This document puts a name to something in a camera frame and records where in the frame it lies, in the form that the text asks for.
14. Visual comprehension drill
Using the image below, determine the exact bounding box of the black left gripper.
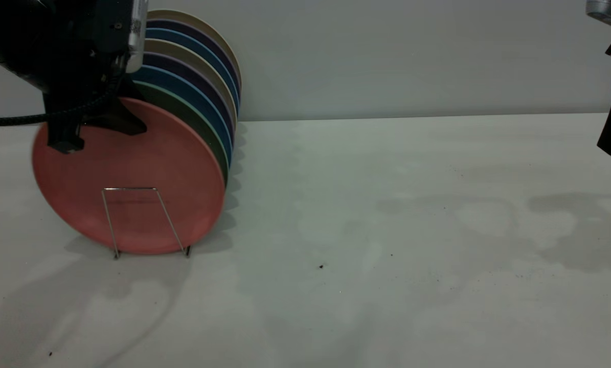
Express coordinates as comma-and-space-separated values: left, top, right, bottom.
41, 0, 148, 154

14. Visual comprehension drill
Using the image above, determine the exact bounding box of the pink plastic plate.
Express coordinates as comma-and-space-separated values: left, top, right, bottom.
32, 97, 227, 255

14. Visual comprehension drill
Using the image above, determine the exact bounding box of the blue plastic plate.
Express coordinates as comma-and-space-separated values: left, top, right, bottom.
131, 65, 233, 164
146, 28, 240, 116

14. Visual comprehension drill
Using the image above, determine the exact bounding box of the green plastic plate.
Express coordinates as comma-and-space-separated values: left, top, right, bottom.
134, 82, 230, 185

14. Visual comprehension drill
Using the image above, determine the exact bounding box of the dark purple plastic plate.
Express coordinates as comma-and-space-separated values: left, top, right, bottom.
142, 53, 234, 136
147, 19, 242, 98

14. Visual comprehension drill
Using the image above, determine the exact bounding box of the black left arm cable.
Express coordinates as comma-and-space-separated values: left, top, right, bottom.
0, 77, 119, 127

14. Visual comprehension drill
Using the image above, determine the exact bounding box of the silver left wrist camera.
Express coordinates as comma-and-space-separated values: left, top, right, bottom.
125, 0, 149, 75

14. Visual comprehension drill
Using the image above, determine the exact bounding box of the metal wire plate rack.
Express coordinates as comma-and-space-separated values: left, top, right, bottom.
101, 187, 191, 259

